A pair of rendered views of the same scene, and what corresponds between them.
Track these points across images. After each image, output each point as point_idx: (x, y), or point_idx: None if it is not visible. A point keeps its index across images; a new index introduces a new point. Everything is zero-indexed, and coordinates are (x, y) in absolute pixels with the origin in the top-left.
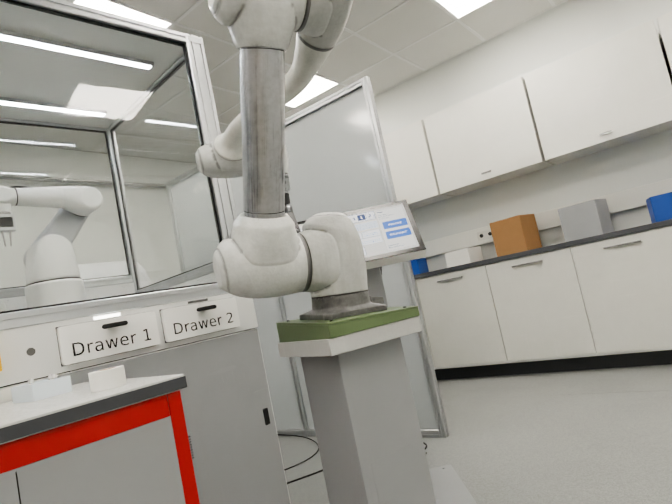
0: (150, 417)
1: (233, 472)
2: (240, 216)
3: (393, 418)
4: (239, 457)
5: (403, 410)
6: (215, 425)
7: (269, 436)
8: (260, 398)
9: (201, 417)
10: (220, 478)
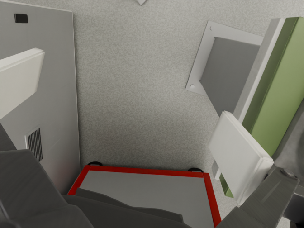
0: None
1: (48, 78)
2: None
3: None
4: (42, 68)
5: None
6: (22, 102)
7: (34, 20)
8: (6, 22)
9: (16, 124)
10: (49, 93)
